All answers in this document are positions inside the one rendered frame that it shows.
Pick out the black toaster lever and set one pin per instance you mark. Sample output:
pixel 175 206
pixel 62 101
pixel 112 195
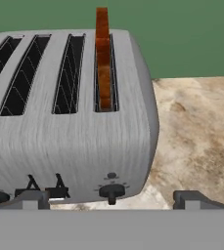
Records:
pixel 58 188
pixel 29 186

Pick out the brown toasted bread slice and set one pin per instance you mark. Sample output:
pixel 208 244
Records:
pixel 102 58

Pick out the silver four-slot toaster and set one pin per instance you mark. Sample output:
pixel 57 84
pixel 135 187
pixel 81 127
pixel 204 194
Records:
pixel 67 143

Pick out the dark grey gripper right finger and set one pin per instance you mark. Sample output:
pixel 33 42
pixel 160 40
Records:
pixel 190 199

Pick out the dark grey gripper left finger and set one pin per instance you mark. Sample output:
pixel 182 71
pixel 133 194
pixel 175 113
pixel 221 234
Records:
pixel 32 199

